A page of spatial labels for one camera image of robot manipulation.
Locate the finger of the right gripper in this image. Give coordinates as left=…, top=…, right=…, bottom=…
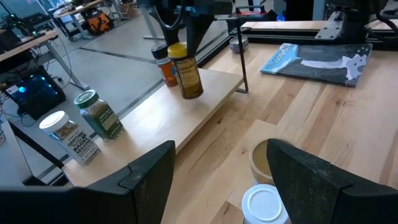
left=185, top=17, right=216, bottom=58
left=154, top=11, right=183, bottom=47

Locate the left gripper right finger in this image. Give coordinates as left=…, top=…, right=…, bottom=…
left=266, top=138, right=398, bottom=224

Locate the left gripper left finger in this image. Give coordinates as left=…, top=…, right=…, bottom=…
left=0, top=139, right=177, bottom=224

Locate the black-lid orange spice jar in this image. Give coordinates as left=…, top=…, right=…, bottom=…
left=150, top=42, right=178, bottom=88

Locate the yellow-lid brown spice jar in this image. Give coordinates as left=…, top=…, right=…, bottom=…
left=167, top=42, right=205, bottom=100

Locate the small white-lid spice jar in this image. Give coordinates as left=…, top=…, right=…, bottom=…
left=241, top=183, right=292, bottom=224

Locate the green-lid spice jar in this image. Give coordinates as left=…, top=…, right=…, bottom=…
left=73, top=89, right=126, bottom=142

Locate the wooden shelf with black brackets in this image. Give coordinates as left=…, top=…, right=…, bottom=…
left=9, top=12, right=268, bottom=187

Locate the small patterned bowl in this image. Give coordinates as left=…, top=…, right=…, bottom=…
left=229, top=35, right=249, bottom=54

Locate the red and black toolbox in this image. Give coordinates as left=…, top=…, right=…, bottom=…
left=234, top=4, right=277, bottom=22

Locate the orange and black bag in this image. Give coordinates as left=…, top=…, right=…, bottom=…
left=80, top=7, right=113, bottom=35

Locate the white-lid bagel seasoning jar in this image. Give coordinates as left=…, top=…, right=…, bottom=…
left=39, top=110, right=102, bottom=166

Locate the wooden background desk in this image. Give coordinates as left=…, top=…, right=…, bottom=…
left=0, top=29, right=91, bottom=91

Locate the computer tower with blue lights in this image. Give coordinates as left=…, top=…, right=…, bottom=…
left=4, top=67, right=67, bottom=121

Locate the black aluminium table frame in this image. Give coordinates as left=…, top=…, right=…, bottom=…
left=195, top=17, right=398, bottom=68

